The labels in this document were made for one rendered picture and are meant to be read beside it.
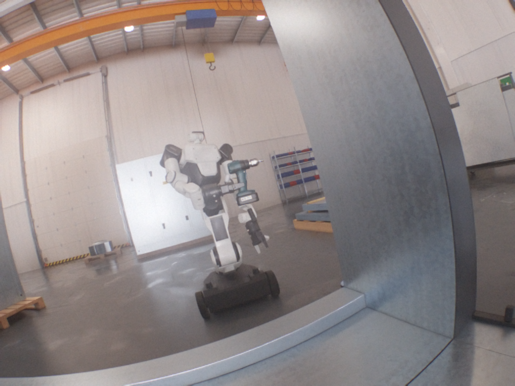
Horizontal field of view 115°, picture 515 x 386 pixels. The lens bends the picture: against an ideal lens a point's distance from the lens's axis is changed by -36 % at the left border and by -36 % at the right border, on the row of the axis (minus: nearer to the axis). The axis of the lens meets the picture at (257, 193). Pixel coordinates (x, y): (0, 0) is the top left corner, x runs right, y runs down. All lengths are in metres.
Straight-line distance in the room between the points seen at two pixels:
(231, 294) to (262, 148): 9.52
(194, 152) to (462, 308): 1.61
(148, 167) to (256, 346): 5.25
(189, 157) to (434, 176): 1.49
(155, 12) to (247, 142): 6.26
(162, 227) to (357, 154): 5.18
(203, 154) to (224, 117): 9.19
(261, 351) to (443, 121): 0.64
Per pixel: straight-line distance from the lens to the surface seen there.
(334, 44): 0.65
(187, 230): 5.59
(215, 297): 1.79
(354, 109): 0.61
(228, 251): 1.63
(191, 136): 1.86
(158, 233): 5.61
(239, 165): 1.32
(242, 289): 1.80
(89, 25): 8.60
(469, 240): 0.58
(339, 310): 0.73
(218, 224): 1.68
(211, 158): 1.75
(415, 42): 0.57
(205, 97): 11.14
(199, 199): 1.32
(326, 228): 3.47
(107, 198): 10.25
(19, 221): 12.11
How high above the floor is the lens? 0.78
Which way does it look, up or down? 1 degrees down
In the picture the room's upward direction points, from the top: 15 degrees counter-clockwise
